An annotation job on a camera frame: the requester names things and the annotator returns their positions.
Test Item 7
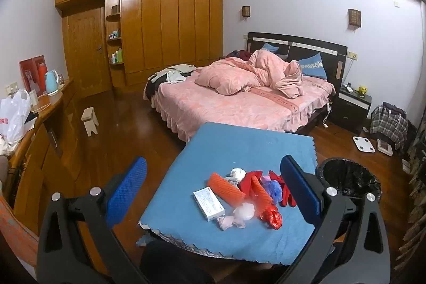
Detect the dark patterned curtain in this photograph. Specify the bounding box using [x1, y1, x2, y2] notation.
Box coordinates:
[398, 111, 426, 251]

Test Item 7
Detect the white garment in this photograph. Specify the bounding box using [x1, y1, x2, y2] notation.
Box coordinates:
[166, 70, 187, 84]

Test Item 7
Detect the beige garment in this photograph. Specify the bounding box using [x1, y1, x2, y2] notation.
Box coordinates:
[156, 64, 197, 76]

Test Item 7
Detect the white tissue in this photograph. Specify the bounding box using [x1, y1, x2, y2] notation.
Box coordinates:
[231, 167, 247, 183]

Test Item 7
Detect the bed with pink sheet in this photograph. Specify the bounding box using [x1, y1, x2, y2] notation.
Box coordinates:
[144, 32, 348, 143]

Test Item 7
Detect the white cardboard box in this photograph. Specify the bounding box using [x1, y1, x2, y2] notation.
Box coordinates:
[193, 187, 226, 222]

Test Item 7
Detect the white bedside cable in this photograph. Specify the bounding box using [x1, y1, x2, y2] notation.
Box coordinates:
[321, 101, 333, 128]

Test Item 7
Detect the large wall lamp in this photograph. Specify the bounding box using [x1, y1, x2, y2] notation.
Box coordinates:
[348, 9, 362, 28]

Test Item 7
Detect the light blue kettle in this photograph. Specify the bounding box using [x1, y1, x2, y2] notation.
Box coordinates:
[44, 70, 60, 96]

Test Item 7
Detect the wooden door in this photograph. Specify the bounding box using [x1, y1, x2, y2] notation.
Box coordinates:
[62, 7, 112, 92]

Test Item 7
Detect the red gift box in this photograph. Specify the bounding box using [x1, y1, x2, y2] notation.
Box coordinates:
[19, 55, 47, 97]

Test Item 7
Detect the scale with dark centre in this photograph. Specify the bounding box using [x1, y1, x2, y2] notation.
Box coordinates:
[377, 138, 395, 156]

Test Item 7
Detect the white foam net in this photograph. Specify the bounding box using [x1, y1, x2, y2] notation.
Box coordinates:
[233, 202, 257, 221]

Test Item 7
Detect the blue table cloth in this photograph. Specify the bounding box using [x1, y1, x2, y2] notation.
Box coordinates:
[138, 122, 320, 266]

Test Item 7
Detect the plaid bag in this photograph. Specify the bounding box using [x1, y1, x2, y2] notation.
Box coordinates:
[370, 102, 408, 151]

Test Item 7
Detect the small wooden stool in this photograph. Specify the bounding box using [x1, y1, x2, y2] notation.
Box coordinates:
[81, 106, 100, 137]

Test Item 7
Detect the wooden sideboard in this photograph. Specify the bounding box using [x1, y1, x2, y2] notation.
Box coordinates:
[0, 79, 84, 238]

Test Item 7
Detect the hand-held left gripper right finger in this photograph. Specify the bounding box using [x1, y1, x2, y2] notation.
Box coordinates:
[276, 155, 390, 284]

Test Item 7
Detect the pink duvet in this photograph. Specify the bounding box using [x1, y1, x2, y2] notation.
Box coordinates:
[194, 49, 306, 99]

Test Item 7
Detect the dark red garment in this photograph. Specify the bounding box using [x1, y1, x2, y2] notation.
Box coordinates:
[226, 50, 252, 60]

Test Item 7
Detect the trash bin with black bag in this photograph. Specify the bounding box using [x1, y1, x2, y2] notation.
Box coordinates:
[314, 157, 383, 205]

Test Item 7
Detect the pink wrapper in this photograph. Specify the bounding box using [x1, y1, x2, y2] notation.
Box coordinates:
[217, 216, 245, 231]

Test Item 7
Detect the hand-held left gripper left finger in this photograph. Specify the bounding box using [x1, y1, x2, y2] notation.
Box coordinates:
[36, 156, 149, 284]

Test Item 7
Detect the blue plastic bag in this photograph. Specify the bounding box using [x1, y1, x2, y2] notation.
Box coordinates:
[264, 180, 283, 203]

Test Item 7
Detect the red glove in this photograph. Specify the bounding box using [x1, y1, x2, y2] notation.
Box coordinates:
[238, 170, 263, 199]
[268, 170, 297, 207]

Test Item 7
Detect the orange patterned cloth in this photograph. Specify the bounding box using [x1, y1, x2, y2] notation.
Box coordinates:
[0, 194, 39, 266]

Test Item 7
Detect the white bathroom scale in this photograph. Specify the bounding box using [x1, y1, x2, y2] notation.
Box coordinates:
[353, 135, 376, 153]

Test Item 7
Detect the black garment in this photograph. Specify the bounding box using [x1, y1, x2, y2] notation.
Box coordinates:
[145, 74, 167, 99]

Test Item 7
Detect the red foil wrapper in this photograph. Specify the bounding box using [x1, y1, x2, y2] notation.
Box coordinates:
[260, 204, 283, 231]

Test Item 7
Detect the white plastic bag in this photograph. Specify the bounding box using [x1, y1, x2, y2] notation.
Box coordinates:
[0, 89, 32, 144]

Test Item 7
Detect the wooden wardrobe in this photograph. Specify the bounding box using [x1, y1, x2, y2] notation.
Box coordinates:
[55, 0, 223, 88]

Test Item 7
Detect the blue pillow with lace band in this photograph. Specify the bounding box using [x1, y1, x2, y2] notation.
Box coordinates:
[297, 53, 328, 80]

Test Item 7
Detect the orange foam net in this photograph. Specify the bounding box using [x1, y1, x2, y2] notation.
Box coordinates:
[207, 172, 247, 205]
[249, 176, 275, 216]

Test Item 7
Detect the red bottle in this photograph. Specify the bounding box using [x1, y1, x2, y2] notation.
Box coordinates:
[37, 63, 47, 93]

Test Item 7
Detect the dark nightstand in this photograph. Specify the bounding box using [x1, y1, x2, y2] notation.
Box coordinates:
[328, 85, 372, 135]

